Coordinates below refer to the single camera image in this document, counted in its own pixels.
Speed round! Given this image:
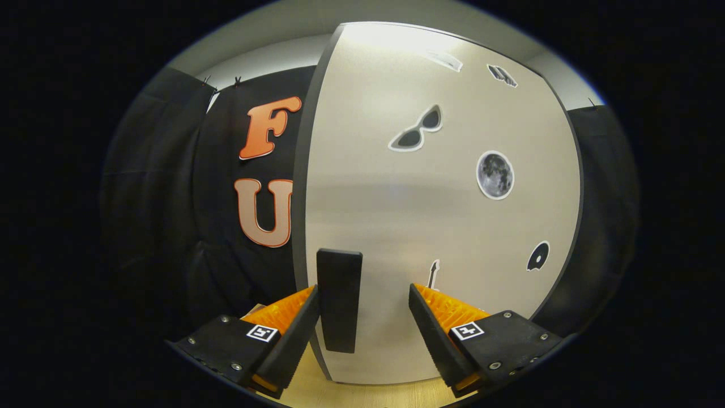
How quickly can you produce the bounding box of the dark grey shoe cabinet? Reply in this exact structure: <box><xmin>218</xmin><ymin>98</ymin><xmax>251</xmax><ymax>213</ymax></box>
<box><xmin>290</xmin><ymin>20</ymin><xmax>587</xmax><ymax>386</ymax></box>

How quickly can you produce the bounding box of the row of black cloth clips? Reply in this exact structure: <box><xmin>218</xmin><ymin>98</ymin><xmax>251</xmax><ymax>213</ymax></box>
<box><xmin>201</xmin><ymin>74</ymin><xmax>244</xmax><ymax>91</ymax></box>

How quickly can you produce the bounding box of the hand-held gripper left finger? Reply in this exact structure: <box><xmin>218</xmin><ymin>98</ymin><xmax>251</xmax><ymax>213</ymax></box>
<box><xmin>165</xmin><ymin>285</ymin><xmax>321</xmax><ymax>400</ymax></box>

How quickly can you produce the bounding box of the black backdrop cloth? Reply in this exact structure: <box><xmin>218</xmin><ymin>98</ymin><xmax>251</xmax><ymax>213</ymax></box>
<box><xmin>99</xmin><ymin>65</ymin><xmax>639</xmax><ymax>341</ymax></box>

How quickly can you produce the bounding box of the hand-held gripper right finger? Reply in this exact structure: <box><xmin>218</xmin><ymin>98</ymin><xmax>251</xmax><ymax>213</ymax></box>
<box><xmin>408</xmin><ymin>282</ymin><xmax>567</xmax><ymax>398</ymax></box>

